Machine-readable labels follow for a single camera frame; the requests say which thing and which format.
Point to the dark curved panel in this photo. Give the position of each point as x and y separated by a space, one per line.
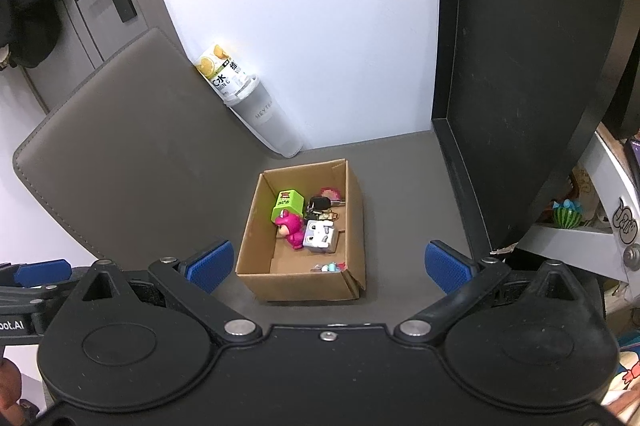
625 80

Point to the frosted white cup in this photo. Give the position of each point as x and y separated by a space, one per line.
270 120

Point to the silver stand with sticker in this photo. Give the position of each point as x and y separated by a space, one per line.
600 171

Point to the black upright tray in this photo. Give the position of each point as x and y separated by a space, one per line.
525 80

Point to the cartoon printed cloth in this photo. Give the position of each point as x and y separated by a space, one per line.
627 376

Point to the green block toy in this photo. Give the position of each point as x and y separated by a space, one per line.
290 206

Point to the black key bundle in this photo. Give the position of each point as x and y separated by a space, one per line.
319 204

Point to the purple printed box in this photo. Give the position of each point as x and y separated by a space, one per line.
635 155

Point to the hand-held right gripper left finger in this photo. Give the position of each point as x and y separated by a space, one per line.
212 263

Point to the watermelon toy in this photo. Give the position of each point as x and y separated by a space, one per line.
567 216

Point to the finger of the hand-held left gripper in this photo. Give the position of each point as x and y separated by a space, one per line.
42 272

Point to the person's left hand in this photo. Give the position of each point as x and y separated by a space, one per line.
7 381

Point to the pink bear toy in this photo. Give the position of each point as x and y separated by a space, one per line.
291 228

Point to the grey cube face toy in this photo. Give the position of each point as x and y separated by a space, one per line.
320 238

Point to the brown cardboard box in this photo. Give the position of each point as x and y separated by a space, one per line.
300 288

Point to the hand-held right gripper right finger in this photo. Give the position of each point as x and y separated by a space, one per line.
447 271

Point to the small blue charm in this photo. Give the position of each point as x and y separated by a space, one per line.
327 267

